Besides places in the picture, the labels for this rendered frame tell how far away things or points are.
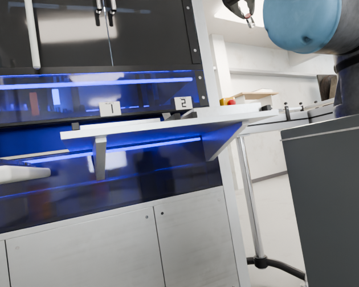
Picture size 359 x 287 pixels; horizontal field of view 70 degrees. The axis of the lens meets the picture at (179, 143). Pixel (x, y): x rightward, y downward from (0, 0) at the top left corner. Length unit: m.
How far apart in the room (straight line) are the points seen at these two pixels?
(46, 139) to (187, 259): 0.80
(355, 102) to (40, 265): 1.08
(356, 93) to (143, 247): 0.95
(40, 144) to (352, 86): 1.07
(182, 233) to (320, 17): 1.00
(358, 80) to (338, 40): 0.09
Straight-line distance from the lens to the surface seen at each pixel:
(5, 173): 0.56
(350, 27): 0.45
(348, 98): 0.52
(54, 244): 1.14
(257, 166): 5.74
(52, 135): 1.20
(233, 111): 0.88
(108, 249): 1.15
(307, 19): 0.41
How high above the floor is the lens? 0.77
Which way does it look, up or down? 3 degrees up
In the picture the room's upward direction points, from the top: 9 degrees counter-clockwise
